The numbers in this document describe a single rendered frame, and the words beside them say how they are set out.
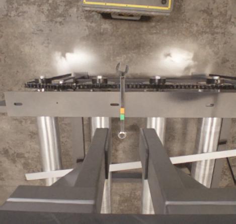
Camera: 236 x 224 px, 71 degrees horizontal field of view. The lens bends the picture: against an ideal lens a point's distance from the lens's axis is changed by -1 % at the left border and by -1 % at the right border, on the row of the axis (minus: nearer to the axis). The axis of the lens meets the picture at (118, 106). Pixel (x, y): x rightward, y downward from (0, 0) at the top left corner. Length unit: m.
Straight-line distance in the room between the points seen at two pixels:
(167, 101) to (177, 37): 1.28
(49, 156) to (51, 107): 0.46
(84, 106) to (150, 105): 0.23
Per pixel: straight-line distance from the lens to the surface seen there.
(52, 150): 1.01
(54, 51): 1.85
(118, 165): 0.96
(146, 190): 1.10
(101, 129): 0.15
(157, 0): 1.50
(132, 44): 1.73
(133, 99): 0.57
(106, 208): 1.18
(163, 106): 0.59
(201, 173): 1.10
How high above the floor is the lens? 1.72
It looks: 76 degrees down
